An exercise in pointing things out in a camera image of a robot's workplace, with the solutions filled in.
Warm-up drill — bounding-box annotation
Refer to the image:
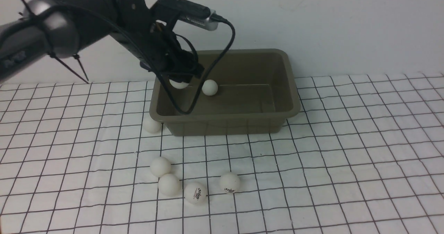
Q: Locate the white black grid tablecloth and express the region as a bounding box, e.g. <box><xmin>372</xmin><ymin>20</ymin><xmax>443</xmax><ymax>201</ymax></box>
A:
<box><xmin>0</xmin><ymin>73</ymin><xmax>444</xmax><ymax>234</ymax></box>

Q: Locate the white ball beside bin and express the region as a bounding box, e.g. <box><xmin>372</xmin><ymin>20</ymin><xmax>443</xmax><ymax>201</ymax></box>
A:
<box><xmin>142</xmin><ymin>116</ymin><xmax>162</xmax><ymax>134</ymax></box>

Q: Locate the black left camera cable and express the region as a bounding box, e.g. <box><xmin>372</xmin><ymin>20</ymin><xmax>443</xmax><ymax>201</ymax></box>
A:
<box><xmin>45</xmin><ymin>3</ymin><xmax>236</xmax><ymax>115</ymax></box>

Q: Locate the plain white ping-pong ball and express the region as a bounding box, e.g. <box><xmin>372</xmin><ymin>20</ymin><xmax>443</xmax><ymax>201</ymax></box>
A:
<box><xmin>150</xmin><ymin>157</ymin><xmax>172</xmax><ymax>178</ymax></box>

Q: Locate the olive green plastic bin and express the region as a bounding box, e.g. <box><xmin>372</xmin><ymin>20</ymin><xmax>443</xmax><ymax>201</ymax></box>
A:
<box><xmin>149</xmin><ymin>49</ymin><xmax>301</xmax><ymax>136</ymax></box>

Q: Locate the black grey left arm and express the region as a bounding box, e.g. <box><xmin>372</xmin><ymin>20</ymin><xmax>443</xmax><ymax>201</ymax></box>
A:
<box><xmin>1</xmin><ymin>0</ymin><xmax>217</xmax><ymax>82</ymax></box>

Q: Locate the plain white front ball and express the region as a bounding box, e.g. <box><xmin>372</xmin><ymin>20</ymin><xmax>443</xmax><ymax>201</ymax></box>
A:
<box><xmin>158</xmin><ymin>174</ymin><xmax>181</xmax><ymax>197</ymax></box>

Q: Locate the white ball red logo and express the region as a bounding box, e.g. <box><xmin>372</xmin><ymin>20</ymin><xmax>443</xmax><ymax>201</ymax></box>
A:
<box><xmin>184</xmin><ymin>182</ymin><xmax>208</xmax><ymax>205</ymax></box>

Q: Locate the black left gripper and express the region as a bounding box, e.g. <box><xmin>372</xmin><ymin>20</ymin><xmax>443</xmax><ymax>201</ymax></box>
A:
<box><xmin>111</xmin><ymin>21</ymin><xmax>204</xmax><ymax>84</ymax></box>

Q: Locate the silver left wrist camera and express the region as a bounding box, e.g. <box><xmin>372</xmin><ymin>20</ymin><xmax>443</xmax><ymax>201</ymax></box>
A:
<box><xmin>150</xmin><ymin>0</ymin><xmax>219</xmax><ymax>31</ymax></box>

